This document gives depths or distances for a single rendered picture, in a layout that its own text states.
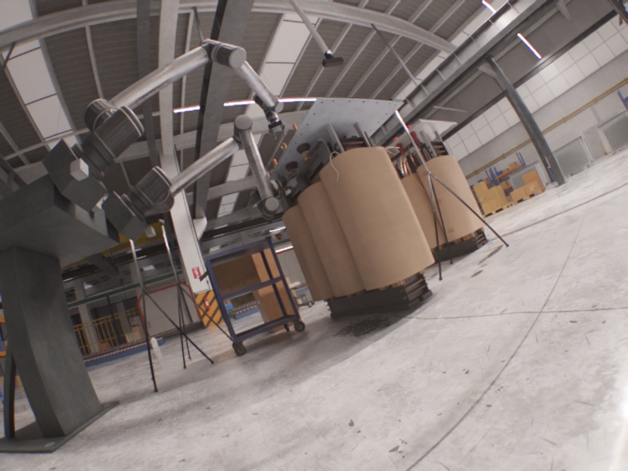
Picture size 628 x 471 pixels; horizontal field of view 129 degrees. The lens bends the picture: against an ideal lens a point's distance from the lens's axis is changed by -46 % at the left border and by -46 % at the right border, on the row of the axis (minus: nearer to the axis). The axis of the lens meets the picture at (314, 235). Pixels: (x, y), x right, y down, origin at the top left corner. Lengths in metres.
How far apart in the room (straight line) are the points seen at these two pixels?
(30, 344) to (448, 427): 1.82
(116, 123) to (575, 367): 1.85
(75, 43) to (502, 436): 12.13
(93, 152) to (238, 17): 4.15
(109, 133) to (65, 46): 10.58
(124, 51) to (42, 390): 11.11
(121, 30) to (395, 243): 10.87
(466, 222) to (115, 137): 3.18
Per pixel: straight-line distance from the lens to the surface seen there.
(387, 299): 1.96
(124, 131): 1.51
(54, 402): 1.82
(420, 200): 3.51
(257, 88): 2.16
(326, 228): 2.07
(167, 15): 9.13
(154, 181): 2.07
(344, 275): 2.05
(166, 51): 9.89
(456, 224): 3.24
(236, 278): 2.52
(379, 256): 1.68
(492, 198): 11.22
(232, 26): 5.35
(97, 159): 1.50
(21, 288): 1.85
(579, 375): 0.69
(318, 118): 1.89
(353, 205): 1.73
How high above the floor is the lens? 0.41
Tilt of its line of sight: 8 degrees up
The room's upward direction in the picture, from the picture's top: 21 degrees counter-clockwise
